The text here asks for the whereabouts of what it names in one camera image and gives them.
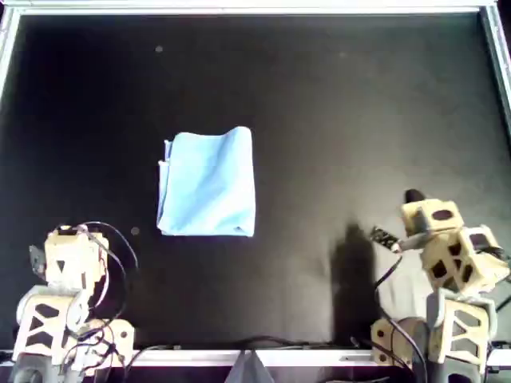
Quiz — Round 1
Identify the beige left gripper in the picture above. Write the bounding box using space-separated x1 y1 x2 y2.
29 225 109 289

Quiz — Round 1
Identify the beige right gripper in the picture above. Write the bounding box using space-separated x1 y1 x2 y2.
401 189 464 236

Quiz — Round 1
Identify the light blue microfibre cloth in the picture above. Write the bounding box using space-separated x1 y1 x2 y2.
156 126 256 239

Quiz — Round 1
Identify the dark grey base clamp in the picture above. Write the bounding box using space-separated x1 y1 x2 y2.
10 354 53 383

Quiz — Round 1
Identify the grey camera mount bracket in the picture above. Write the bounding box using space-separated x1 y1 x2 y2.
393 233 429 252

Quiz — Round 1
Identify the black wrist camera circuit board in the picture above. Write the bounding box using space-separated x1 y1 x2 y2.
370 225 400 252

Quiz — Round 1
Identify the black cable along frame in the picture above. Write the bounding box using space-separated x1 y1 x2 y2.
131 336 360 354

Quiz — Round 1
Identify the grey pyramid camera housing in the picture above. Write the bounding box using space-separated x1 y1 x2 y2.
225 350 275 383

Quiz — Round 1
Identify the aluminium table frame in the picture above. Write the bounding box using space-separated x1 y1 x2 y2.
0 0 511 368

